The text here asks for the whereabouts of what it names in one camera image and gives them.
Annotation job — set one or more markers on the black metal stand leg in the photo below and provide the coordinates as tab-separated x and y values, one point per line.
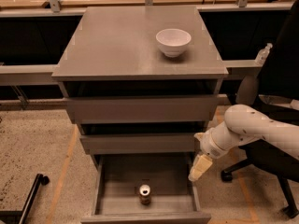
19	217

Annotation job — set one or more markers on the white ceramic bowl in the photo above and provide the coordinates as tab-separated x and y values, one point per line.
173	42

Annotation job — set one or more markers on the grey middle drawer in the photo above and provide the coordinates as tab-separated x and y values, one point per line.
139	143

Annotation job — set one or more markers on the black office chair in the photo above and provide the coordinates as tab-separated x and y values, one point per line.
279	76

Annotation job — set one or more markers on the grey drawer cabinet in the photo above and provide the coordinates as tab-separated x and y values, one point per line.
114	53

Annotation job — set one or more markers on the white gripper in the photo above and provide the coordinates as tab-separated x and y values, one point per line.
210	146

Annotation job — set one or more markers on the grey top drawer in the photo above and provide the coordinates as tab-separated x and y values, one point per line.
142	109

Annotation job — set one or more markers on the grey metal rail frame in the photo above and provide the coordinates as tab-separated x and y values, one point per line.
39	74

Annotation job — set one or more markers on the orange soda can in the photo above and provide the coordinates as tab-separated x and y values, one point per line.
145	194

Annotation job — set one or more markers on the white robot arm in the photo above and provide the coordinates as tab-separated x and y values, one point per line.
241	126

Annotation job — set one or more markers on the grey open bottom drawer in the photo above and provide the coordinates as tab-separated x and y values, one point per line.
174	199

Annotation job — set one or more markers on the clear plastic bottle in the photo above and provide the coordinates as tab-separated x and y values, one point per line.
263	54

